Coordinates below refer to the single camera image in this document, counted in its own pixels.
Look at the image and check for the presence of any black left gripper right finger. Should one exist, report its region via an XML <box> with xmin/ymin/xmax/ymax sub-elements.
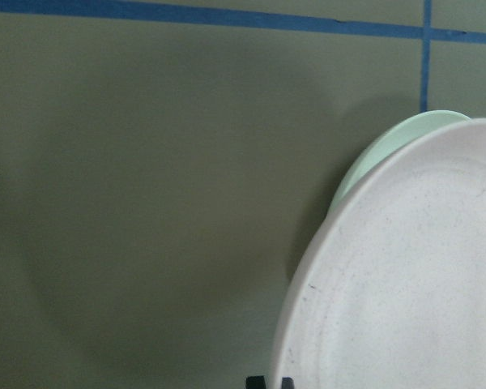
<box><xmin>280</xmin><ymin>377</ymin><xmax>294</xmax><ymax>389</ymax></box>

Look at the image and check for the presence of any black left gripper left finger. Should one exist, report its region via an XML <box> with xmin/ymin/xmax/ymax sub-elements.
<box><xmin>245</xmin><ymin>376</ymin><xmax>266</xmax><ymax>389</ymax></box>

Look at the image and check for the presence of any pink plate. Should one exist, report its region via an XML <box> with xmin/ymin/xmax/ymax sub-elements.
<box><xmin>266</xmin><ymin>118</ymin><xmax>486</xmax><ymax>388</ymax></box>

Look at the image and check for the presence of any cream white plate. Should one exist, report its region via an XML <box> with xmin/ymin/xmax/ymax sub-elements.
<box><xmin>328</xmin><ymin>110</ymin><xmax>471</xmax><ymax>212</ymax></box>

